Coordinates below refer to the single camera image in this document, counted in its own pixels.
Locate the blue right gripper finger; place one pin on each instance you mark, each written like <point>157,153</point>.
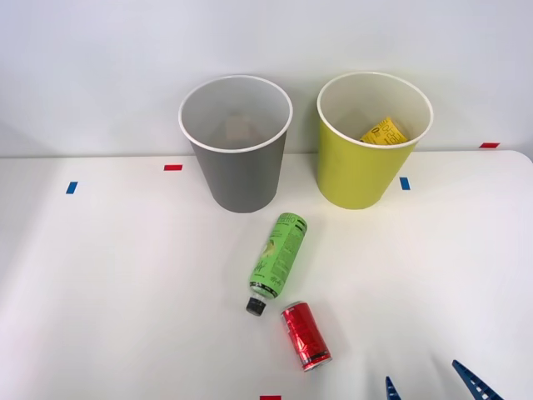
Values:
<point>391,390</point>
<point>472,383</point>

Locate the red drink can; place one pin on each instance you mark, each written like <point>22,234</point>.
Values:
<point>306,336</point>

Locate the green label plastic bottle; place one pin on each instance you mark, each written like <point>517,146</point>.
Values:
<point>280,255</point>

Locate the yellow-green plastic waste bin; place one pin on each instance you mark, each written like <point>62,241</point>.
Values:
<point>358,175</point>

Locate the yellow drink can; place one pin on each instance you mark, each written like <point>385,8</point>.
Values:
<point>385,134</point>

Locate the grey plastic waste bin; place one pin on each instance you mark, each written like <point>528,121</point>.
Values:
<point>243,179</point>

